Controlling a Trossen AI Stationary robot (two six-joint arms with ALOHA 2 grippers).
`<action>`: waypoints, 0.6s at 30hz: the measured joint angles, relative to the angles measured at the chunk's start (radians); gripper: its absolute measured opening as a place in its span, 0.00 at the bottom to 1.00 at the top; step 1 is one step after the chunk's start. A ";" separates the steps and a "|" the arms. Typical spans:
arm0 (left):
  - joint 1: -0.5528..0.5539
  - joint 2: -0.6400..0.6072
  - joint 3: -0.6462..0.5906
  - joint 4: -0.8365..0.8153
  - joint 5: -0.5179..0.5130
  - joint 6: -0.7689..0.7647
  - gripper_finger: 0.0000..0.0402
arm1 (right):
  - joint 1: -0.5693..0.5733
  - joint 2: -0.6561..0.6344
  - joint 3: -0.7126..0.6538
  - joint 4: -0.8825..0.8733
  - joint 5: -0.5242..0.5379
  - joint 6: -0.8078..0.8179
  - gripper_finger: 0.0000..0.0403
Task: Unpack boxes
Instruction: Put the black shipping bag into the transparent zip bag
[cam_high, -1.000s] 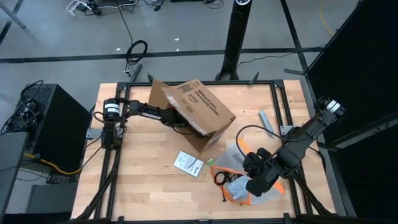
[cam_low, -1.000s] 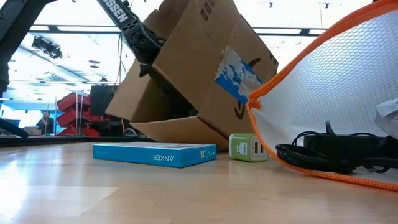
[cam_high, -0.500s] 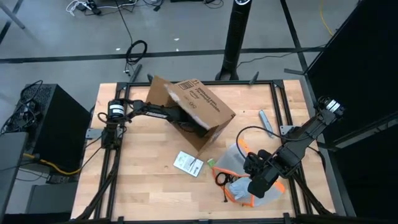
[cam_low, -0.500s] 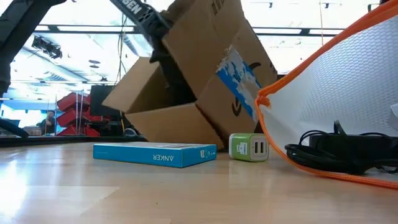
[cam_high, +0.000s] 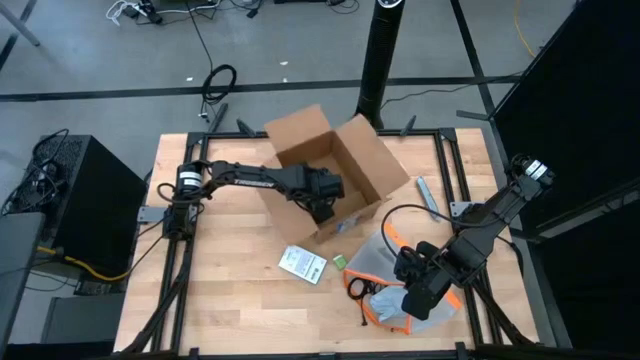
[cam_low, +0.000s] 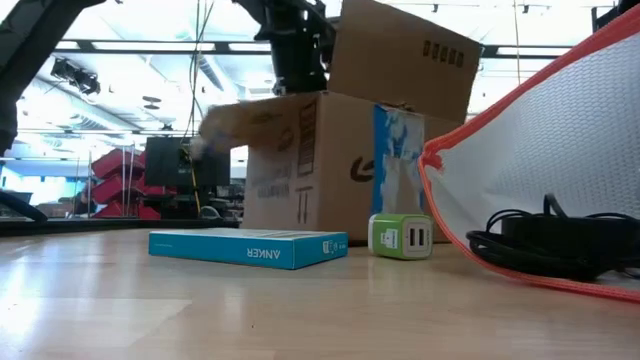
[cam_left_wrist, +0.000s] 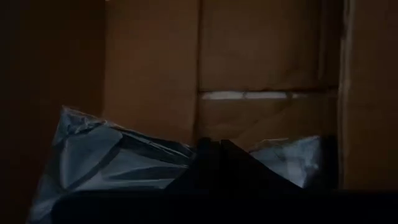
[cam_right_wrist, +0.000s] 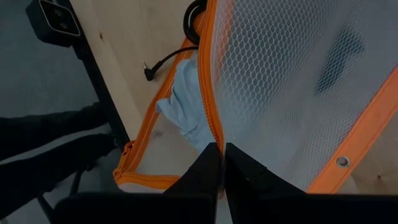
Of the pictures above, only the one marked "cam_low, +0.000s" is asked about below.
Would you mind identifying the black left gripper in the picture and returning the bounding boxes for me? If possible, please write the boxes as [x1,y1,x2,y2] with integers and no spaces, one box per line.
[268,8,336,97]

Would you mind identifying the black curved hose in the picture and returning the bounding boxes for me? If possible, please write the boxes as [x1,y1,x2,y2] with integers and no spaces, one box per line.
[0,189,50,225]

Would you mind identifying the black frame post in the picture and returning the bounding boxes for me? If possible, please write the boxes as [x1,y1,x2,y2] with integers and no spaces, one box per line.
[591,4,619,32]

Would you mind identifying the black monitor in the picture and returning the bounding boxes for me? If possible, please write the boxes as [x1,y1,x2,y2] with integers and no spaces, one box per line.
[144,135,232,189]

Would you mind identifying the white mesh pouch orange trim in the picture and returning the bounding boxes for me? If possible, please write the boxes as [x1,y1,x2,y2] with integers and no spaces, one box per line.
[418,4,640,305]

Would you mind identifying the blue Anker box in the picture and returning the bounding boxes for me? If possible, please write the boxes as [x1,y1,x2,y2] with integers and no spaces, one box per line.
[148,228,350,271]

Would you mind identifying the person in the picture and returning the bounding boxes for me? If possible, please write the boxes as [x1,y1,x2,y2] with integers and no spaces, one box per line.
[72,179,99,216]

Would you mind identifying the green white USB charger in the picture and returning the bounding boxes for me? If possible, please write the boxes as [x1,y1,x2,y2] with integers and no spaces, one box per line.
[367,213,435,261]

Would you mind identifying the hanging cable bundle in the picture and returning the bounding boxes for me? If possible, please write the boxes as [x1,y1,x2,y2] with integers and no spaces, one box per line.
[179,0,216,146]

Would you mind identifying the black cable bundle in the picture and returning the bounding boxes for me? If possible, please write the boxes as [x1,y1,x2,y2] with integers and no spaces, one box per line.
[465,193,640,281]

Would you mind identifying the red storage bin rack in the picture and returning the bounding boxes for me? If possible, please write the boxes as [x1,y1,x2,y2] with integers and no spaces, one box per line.
[90,147,176,221]

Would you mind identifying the brown cardboard shipping box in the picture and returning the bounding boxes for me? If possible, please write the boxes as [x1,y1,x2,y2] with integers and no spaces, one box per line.
[192,0,484,246]

